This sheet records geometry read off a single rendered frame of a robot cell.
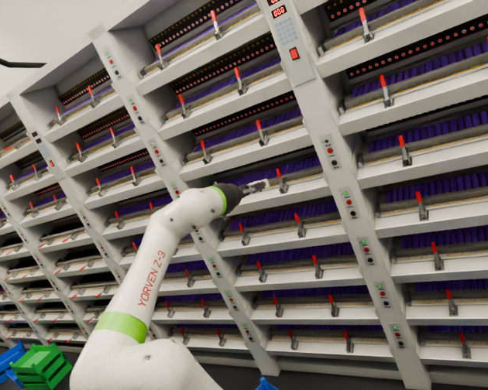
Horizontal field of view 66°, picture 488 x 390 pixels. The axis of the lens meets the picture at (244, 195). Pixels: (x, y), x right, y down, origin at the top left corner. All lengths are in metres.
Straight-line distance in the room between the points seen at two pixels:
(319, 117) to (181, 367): 0.83
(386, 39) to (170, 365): 0.95
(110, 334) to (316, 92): 0.87
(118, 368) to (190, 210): 0.40
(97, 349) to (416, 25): 1.07
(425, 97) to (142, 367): 0.95
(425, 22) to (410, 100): 0.20
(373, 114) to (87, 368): 0.97
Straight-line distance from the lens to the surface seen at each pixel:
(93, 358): 0.88
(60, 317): 3.14
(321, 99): 1.22
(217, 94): 1.45
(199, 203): 0.98
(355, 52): 1.18
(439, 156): 1.25
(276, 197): 1.41
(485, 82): 1.17
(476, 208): 1.32
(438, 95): 1.17
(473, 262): 1.43
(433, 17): 1.15
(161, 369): 0.75
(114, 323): 0.91
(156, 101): 1.64
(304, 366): 2.01
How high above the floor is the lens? 1.36
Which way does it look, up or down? 16 degrees down
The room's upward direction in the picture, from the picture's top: 24 degrees counter-clockwise
